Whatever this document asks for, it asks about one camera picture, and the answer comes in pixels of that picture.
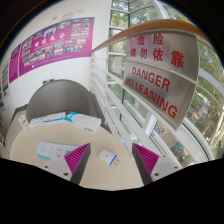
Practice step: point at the narrow magenta wall board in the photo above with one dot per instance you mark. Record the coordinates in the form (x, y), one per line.
(14, 65)

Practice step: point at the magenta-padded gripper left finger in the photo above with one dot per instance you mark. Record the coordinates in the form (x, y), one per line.
(78, 158)

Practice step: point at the white photo wall panels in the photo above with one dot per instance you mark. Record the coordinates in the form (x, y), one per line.
(4, 80)

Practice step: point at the green exit sign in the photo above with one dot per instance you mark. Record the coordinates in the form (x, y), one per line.
(48, 81)

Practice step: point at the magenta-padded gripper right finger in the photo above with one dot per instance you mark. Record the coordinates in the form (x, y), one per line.
(146, 159)

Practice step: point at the small white charger block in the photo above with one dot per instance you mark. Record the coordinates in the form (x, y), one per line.
(106, 156)

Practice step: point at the white-framed glass window wall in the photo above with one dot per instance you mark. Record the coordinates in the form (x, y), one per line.
(206, 66)

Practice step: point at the small white upright box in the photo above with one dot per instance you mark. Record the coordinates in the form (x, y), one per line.
(24, 122)

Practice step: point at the clear red-lettered warning sign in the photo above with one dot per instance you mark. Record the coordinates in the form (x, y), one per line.
(160, 73)

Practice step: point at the white and teal flat box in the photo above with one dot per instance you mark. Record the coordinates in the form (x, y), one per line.
(85, 122)

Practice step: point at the white railing with wooden handrail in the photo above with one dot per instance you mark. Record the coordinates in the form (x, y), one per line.
(160, 24)

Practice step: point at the large magenta photo wall board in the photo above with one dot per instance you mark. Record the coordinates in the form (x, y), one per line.
(56, 45)

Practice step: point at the white and teal power strip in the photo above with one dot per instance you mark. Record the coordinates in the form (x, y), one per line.
(50, 149)

